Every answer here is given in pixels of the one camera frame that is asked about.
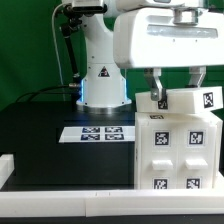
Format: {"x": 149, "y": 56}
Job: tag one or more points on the white frame rail fence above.
{"x": 106, "y": 203}

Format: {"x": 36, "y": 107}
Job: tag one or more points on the white cabinet door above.
{"x": 196, "y": 152}
{"x": 158, "y": 155}

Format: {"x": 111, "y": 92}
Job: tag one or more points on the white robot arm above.
{"x": 103, "y": 86}

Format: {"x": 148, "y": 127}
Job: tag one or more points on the white block with markers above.
{"x": 182, "y": 101}

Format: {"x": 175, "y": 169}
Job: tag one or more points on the white marker base sheet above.
{"x": 97, "y": 134}

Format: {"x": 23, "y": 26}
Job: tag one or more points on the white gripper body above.
{"x": 149, "y": 38}

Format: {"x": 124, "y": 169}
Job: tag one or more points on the white cabinet body box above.
{"x": 179, "y": 121}

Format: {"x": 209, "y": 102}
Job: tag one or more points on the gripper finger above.
{"x": 152, "y": 76}
{"x": 197, "y": 75}

